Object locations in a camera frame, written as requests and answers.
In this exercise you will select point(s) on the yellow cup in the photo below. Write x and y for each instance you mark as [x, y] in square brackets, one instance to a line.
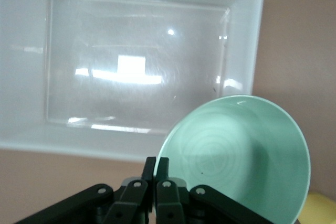
[319, 208]

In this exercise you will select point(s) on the mint green bowl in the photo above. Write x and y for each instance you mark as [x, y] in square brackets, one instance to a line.
[244, 155]

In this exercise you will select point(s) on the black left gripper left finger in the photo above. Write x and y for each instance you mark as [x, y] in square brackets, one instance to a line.
[131, 200]

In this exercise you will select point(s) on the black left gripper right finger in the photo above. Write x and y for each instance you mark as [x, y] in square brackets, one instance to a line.
[183, 203]

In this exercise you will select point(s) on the clear translucent plastic box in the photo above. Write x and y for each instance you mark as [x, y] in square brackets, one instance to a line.
[136, 61]

